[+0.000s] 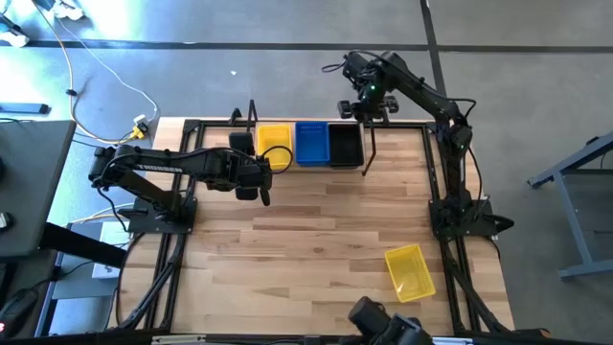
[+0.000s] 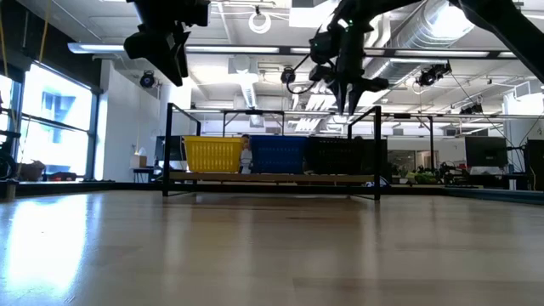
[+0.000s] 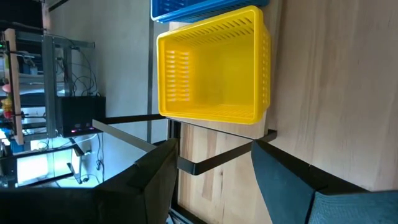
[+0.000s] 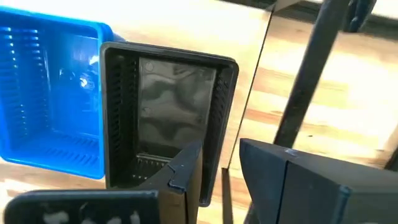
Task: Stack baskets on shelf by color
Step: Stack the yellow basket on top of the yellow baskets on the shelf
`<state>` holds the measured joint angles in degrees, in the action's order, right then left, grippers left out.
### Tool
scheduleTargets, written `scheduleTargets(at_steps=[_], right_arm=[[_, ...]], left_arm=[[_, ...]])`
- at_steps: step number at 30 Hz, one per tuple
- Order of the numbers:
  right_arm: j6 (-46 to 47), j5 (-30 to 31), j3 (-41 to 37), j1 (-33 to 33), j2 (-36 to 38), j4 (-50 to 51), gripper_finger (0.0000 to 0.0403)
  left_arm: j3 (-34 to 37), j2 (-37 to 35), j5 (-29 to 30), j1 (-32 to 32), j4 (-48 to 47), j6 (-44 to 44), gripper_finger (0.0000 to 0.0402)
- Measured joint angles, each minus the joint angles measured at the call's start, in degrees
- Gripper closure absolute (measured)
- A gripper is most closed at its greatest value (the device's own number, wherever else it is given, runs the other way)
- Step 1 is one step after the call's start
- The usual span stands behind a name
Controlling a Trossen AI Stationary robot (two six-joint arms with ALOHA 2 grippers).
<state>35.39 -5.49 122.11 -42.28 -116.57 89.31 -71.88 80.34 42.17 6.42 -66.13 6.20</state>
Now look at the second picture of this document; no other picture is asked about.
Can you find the black overhead camera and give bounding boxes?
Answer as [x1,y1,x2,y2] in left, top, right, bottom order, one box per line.
[280,65,298,85]

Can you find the black wheeled equipment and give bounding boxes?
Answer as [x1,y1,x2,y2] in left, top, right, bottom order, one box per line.
[0,127,21,201]

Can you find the black aluminium table frame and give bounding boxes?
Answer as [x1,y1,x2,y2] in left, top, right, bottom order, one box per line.
[0,179,544,206]

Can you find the silver ventilation duct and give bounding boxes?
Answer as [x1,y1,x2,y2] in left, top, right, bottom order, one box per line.
[365,0,476,86]

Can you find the black background rig frame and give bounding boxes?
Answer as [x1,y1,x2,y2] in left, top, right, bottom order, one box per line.
[222,108,286,138]

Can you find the person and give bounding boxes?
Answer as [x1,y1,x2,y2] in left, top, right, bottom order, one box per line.
[239,133,253,174]

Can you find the brown bag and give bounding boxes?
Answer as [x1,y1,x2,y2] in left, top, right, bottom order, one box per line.
[17,159,47,183]

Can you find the yellow plastic basket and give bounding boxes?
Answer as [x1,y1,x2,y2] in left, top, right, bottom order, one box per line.
[183,135,244,141]
[183,139,244,145]
[183,142,244,173]

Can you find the black computer monitor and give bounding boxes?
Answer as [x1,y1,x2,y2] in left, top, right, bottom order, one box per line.
[524,139,544,191]
[154,134,187,162]
[463,135,509,169]

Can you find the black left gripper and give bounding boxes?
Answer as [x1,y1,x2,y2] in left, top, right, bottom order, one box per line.
[134,0,213,88]

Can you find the green potted plants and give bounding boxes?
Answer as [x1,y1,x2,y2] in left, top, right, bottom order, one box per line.
[399,166,441,185]

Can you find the white coiled cable ring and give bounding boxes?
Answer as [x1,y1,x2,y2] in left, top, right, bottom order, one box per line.
[247,8,273,36]

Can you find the black ceiling camera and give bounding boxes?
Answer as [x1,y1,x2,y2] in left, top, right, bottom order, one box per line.
[139,69,157,90]

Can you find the red low item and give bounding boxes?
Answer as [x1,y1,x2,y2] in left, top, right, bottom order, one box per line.
[47,171,78,183]

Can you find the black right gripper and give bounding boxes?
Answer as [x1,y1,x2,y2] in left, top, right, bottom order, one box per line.
[308,41,390,116]

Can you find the black rig-mounted camera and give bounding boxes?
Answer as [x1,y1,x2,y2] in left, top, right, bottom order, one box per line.
[415,61,452,88]

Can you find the yellow hanging cable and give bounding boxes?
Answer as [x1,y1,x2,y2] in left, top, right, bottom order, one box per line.
[38,0,53,65]
[0,0,6,68]

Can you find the overhead light bar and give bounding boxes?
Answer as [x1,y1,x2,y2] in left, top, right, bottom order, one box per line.
[66,41,544,60]

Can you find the wooden shelf with black frame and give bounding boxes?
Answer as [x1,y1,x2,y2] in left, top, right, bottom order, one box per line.
[161,101,383,201]

